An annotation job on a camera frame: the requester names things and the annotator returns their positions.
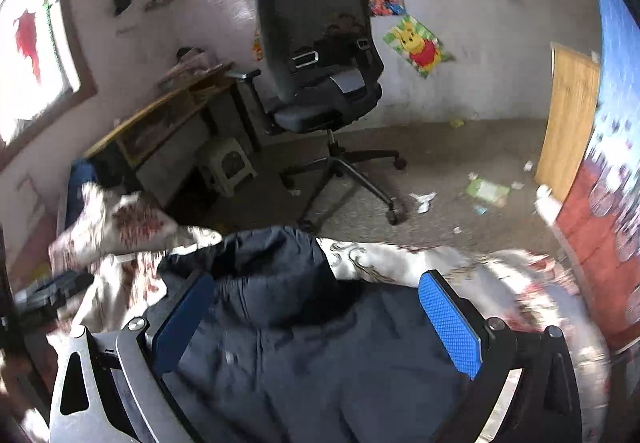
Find navy blue puffer jacket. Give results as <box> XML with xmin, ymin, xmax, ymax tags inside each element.
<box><xmin>158</xmin><ymin>226</ymin><xmax>469</xmax><ymax>442</ymax></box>

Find floral pillow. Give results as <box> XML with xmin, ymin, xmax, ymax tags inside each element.
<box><xmin>49</xmin><ymin>182</ymin><xmax>222</xmax><ymax>274</ymax></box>

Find floral white red bedspread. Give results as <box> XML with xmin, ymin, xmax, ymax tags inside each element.
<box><xmin>53</xmin><ymin>237</ymin><xmax>610</xmax><ymax>442</ymax></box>

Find blue starry curtain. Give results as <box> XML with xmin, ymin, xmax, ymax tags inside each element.
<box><xmin>556</xmin><ymin>0</ymin><xmax>639</xmax><ymax>350</ymax></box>

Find small grey plastic stool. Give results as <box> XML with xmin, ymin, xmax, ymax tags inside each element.
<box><xmin>195</xmin><ymin>138</ymin><xmax>257</xmax><ymax>198</ymax></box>

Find window with red decoration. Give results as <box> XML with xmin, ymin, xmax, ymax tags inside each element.
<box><xmin>1</xmin><ymin>0</ymin><xmax>98</xmax><ymax>168</ymax></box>

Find green paper litter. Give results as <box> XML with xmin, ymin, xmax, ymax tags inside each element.
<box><xmin>465</xmin><ymin>178</ymin><xmax>510</xmax><ymax>208</ymax></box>

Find light wooden cabinet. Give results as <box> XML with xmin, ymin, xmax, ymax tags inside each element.
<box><xmin>535</xmin><ymin>42</ymin><xmax>600</xmax><ymax>203</ymax></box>

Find black mesh office chair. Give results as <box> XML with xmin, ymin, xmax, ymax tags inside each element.
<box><xmin>255</xmin><ymin>0</ymin><xmax>407</xmax><ymax>225</ymax></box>

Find Winnie the Pooh poster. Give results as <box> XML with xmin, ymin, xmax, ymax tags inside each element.
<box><xmin>383</xmin><ymin>15</ymin><xmax>454</xmax><ymax>78</ymax></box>

